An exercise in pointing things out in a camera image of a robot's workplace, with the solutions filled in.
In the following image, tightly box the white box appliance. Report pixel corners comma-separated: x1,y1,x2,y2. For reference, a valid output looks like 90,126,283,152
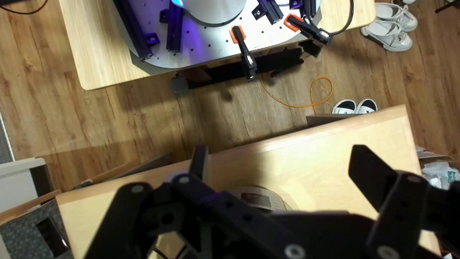
0,157,51,215

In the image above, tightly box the grey fabric box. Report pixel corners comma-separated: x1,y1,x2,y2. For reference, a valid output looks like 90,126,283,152
0,199,74,259

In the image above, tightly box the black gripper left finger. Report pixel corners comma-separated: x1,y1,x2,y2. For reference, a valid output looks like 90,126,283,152
84,144,307,259

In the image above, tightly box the white strap shoe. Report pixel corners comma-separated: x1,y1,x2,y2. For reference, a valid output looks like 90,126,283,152
373,2,419,34
359,19,413,54

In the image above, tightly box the black aluminium extrusion bar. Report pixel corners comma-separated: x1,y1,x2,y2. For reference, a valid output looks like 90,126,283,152
163,5,186,54
113,0,160,61

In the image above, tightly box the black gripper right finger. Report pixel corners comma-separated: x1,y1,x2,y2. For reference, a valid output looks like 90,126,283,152
347,143,460,259

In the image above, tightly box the orange cable loop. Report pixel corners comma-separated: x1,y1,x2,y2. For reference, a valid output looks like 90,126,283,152
261,77,334,110

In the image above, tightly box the white black sneaker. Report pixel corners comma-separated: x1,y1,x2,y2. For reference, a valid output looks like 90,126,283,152
330,98,359,116
356,98,379,116

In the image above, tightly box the black clamp orange grip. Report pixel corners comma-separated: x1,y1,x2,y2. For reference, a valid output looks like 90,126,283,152
229,26,258,81
283,13,333,47

